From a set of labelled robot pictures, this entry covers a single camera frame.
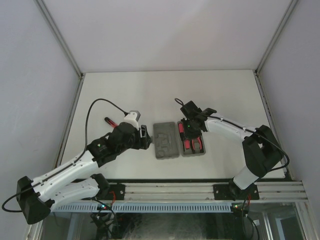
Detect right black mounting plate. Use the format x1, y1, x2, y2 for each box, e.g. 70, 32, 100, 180
213, 184, 260, 201

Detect left black cable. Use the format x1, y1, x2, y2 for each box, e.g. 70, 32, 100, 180
1, 98, 128, 213

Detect red black pliers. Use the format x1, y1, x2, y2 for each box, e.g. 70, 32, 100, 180
191, 137, 203, 154

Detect right aluminium frame post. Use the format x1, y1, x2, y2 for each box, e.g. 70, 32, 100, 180
253, 0, 301, 161

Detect red utility knife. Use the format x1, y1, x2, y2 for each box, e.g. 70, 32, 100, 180
104, 117, 118, 128

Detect black cable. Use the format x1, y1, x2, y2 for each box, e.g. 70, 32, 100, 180
1, 98, 128, 213
174, 97, 290, 172

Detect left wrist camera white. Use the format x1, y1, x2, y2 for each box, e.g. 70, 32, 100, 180
123, 110, 141, 130

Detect grey slotted cable duct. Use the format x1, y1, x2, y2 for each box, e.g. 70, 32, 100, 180
54, 202, 232, 213

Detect right black cable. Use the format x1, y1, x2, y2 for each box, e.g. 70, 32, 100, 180
174, 97, 290, 172

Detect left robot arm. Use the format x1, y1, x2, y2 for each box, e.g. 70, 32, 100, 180
16, 122, 152, 225

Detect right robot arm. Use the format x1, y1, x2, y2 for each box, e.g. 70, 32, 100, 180
175, 98, 290, 200

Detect grey plastic tool case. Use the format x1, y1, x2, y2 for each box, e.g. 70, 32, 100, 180
153, 121, 206, 160

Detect aluminium frame post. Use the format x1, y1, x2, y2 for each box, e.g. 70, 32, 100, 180
253, 0, 301, 161
34, 0, 84, 161

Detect left aluminium frame post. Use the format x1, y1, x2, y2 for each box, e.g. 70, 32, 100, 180
34, 0, 84, 161

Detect black mounting plate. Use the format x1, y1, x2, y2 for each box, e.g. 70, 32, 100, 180
96, 183, 126, 201
213, 184, 260, 201

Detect aluminium front rail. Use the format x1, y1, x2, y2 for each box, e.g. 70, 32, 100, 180
117, 181, 308, 203

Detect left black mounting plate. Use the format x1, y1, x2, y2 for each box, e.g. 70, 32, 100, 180
96, 183, 126, 201

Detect red screwdriver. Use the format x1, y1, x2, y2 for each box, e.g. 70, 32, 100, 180
177, 122, 184, 138
183, 139, 190, 151

